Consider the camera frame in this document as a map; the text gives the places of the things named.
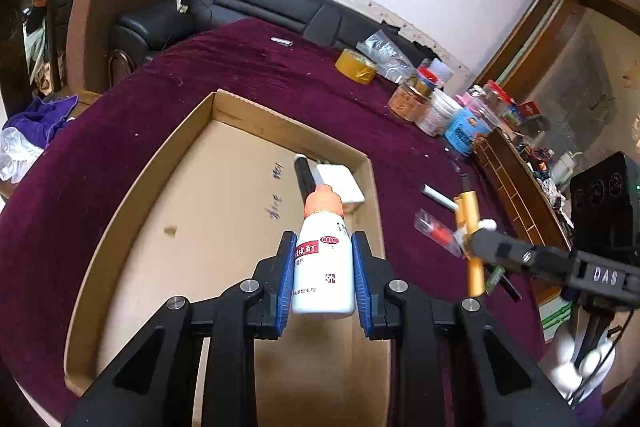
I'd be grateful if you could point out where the shallow cardboard box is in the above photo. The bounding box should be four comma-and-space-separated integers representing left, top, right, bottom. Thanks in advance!
64, 89, 393, 427

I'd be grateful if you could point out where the black marker with white end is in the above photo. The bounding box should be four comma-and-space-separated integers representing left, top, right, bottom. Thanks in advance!
293, 153, 321, 208

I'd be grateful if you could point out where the silver foil bag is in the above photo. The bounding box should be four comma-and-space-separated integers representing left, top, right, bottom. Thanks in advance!
356, 28, 418, 84

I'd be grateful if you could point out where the blue label jar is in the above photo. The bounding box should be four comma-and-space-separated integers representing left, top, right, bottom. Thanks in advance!
444, 94, 496, 156

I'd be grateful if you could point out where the gold tube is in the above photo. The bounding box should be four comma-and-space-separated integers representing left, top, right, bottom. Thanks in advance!
454, 192, 487, 298

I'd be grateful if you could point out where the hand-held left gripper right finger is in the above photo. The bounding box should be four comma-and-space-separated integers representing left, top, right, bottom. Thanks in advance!
351, 231, 576, 427

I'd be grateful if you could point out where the black speaker box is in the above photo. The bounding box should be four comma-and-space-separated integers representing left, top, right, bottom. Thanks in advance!
570, 152, 640, 253

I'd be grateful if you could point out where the white plastic bag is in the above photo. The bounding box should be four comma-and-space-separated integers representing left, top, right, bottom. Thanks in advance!
0, 127, 46, 182

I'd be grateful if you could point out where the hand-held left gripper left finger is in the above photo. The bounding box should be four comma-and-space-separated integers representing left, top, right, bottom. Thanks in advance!
60, 231, 297, 427

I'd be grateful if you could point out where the white plastic jar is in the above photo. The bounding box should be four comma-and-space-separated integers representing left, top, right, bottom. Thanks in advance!
417, 89, 463, 138

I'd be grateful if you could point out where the orange label jar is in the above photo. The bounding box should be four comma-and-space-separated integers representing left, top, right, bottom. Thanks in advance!
387, 79, 433, 125

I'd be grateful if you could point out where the yellow tape roll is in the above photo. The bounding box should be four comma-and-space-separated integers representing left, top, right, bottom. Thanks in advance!
334, 48, 379, 86

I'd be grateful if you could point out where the black leather sofa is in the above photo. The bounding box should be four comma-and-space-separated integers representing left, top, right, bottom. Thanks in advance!
109, 0, 441, 68

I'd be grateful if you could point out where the small can on jar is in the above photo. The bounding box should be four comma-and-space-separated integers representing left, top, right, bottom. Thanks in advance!
412, 67, 442, 100

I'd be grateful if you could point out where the small white box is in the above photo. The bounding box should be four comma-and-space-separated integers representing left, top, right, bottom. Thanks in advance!
314, 163, 366, 214

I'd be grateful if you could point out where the wooden brick-pattern cabinet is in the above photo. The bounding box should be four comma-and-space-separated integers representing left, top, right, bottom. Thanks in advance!
472, 134, 576, 305

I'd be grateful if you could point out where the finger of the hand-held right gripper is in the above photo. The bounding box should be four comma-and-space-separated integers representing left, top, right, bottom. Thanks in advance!
467, 229, 581, 288

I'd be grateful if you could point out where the wooden framed glass partition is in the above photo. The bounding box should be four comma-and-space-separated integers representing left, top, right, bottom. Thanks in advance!
472, 0, 640, 158

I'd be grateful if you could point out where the red lid jar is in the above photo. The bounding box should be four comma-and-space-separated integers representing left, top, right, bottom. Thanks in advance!
482, 79, 521, 128

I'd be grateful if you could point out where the purple cloth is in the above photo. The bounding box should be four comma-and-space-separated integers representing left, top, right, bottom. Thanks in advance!
5, 96, 78, 148

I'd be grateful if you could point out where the white bottle with orange cap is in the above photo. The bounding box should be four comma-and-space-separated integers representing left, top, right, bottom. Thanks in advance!
291, 184, 357, 319

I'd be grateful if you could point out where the maroon velvet tablecloth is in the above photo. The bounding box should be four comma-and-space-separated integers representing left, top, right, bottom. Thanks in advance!
0, 18, 566, 427

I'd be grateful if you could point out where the person's right hand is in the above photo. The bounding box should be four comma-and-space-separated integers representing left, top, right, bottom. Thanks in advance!
542, 322, 618, 403

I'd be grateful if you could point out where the clear packet with red item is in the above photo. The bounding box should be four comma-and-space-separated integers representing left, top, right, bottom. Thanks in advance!
414, 209, 471, 258

